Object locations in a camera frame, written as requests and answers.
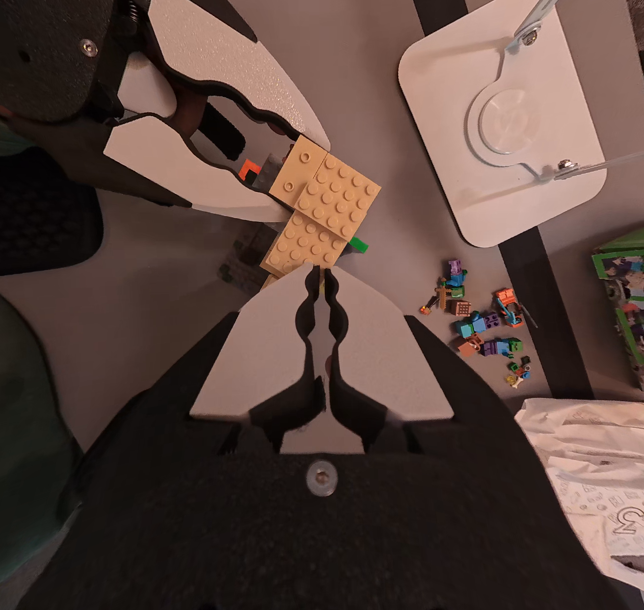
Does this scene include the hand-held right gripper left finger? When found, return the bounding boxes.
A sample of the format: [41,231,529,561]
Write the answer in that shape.
[190,263,325,420]

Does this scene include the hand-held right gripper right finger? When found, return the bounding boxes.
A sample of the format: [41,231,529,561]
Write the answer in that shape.
[324,267,455,423]

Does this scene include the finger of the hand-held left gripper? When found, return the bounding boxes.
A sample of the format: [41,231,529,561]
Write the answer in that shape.
[103,113,296,223]
[146,0,332,154]

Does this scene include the grey brick castle model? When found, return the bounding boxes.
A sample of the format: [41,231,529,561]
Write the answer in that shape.
[218,153,370,296]

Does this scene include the tan brick plate assembly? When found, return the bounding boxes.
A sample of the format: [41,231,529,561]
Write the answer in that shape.
[260,134,381,274]

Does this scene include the pile of colourful toy figures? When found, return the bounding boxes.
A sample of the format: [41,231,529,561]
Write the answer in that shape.
[419,259,539,388]

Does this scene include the white book stand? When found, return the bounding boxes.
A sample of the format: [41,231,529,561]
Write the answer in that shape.
[397,0,644,248]

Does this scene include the crumpled white paper bags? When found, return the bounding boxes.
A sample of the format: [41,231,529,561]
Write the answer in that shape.
[514,396,644,591]

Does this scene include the green toy set box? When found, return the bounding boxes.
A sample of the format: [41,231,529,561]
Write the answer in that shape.
[591,230,644,392]

